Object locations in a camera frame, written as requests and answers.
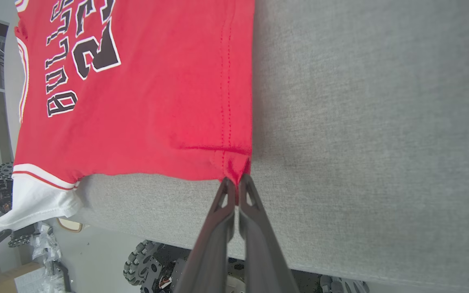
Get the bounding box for clear plastic bags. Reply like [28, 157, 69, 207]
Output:
[30, 223, 67, 293]

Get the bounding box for brown cardboard box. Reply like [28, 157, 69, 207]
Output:
[0, 262, 47, 293]

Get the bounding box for grey fabric sofa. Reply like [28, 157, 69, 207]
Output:
[72, 0, 469, 293]

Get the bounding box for red Bulls T-shirt white sleeves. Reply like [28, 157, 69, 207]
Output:
[0, 0, 256, 232]

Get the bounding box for black wheeled robot in background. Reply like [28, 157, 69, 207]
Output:
[0, 162, 42, 249]

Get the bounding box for black mecanum wheel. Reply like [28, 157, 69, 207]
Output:
[319, 275, 369, 293]
[123, 240, 166, 286]

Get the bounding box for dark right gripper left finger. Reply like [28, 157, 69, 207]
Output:
[173, 177, 237, 293]

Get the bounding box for white laundry basket brown rim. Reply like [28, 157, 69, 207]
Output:
[57, 217, 84, 233]

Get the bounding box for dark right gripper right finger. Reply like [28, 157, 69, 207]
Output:
[239, 174, 300, 293]

